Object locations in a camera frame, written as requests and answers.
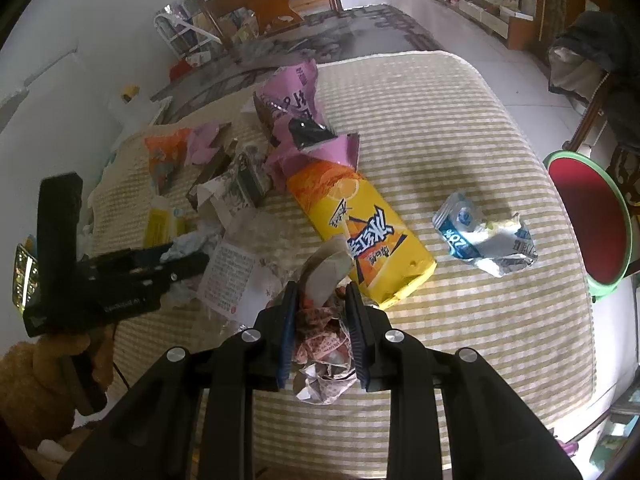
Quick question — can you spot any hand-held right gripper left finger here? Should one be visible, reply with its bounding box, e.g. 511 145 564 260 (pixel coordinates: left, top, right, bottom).
55 280 303 480

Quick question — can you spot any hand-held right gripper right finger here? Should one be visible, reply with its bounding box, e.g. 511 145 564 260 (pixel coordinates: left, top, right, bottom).
342 280 583 480

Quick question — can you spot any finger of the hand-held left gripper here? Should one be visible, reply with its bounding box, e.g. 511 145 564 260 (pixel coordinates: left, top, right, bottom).
119 246 177 267
144 251 212 292

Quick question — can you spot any red print paper wrapper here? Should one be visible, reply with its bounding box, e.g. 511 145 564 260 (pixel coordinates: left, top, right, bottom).
292 240 366 406

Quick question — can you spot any clear plastic bottle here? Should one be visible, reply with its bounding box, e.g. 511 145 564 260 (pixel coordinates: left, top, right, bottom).
197 210 286 336

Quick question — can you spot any pink plastic bag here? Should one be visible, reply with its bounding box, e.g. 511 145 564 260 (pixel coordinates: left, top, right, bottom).
252 59 361 181

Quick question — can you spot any red bin with green rim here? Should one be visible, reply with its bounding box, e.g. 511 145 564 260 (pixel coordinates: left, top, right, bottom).
542 150 633 303

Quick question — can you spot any light blue crumpled tissue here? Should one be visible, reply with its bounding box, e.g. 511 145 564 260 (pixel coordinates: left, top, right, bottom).
165 230 223 261

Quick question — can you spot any yellow white packet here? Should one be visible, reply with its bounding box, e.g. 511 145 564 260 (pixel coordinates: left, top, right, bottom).
144 195 188 248

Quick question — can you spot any yellow drink carton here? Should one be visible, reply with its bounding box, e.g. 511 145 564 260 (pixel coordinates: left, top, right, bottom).
286 157 437 311

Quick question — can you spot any orange snack bag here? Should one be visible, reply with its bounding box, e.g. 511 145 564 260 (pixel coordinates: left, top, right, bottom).
144 127 196 196

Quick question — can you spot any pink torn wrapper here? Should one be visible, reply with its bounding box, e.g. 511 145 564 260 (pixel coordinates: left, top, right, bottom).
187 121 233 166

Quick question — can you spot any blue white crumpled wrapper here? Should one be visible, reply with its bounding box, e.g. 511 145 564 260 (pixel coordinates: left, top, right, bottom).
432 191 540 278

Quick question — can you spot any black wrapper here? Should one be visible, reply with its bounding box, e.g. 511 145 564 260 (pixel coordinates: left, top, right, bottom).
289 116 336 153

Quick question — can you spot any striped beige mat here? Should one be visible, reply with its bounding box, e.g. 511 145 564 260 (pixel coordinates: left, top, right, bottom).
87 51 598 441

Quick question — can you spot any grey patterned tablecloth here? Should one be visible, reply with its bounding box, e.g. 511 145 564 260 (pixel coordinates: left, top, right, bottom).
150 4 441 111

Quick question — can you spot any wooden chair under jacket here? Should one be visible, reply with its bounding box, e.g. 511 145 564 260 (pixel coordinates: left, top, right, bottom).
567 72 640 201

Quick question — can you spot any low television cabinet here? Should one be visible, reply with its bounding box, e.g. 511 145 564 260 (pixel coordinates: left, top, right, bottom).
427 0 538 51

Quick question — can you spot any blue grey jacket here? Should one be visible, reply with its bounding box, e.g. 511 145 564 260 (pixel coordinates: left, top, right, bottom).
547 10 640 156

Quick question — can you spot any white wire rack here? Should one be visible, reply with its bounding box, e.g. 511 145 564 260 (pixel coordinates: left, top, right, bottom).
152 2 223 58

